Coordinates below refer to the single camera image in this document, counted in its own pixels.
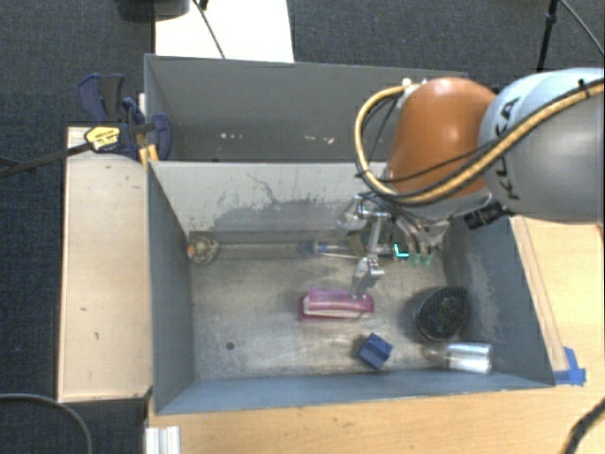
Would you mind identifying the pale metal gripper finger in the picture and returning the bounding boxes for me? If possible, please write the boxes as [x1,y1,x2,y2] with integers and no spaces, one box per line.
[351,255,385,301]

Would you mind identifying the grey-brown round ball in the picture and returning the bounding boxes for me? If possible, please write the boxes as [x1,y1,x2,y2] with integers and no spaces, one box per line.
[186,235,221,267]

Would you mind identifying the pale wood board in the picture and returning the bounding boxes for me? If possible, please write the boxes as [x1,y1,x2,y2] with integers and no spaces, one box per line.
[56,126,155,403]

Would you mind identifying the blue clear-handled screwdriver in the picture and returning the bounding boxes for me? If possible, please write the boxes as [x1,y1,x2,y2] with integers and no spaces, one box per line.
[299,239,356,258]

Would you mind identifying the grey metal bin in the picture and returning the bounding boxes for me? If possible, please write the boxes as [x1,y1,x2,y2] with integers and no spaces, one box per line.
[143,53,558,417]

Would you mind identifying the black cylinder on white bracket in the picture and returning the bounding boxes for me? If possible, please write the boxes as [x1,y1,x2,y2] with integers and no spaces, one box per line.
[443,201,504,231]

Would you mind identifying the small blue block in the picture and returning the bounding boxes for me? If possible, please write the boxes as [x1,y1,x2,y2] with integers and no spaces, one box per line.
[356,332,395,373]

